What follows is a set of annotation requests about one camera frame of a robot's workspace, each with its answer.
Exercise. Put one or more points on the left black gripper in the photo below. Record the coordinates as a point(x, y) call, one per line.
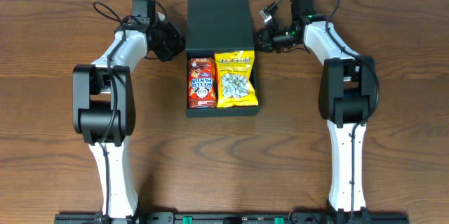
point(170, 40)

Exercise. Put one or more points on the black gift box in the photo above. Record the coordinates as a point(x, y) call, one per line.
point(219, 26)

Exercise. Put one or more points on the yellow Hacks candy bag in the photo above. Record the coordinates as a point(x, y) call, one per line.
point(233, 79)

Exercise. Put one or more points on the red Hello Panda box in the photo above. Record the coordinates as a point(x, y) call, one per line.
point(201, 83)

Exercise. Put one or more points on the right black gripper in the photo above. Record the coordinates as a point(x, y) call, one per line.
point(264, 40)

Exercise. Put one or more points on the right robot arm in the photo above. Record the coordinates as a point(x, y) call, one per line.
point(348, 93)

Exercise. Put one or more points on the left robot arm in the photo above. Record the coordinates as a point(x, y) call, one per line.
point(104, 109)

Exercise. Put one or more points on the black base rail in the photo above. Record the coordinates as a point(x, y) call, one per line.
point(362, 217)

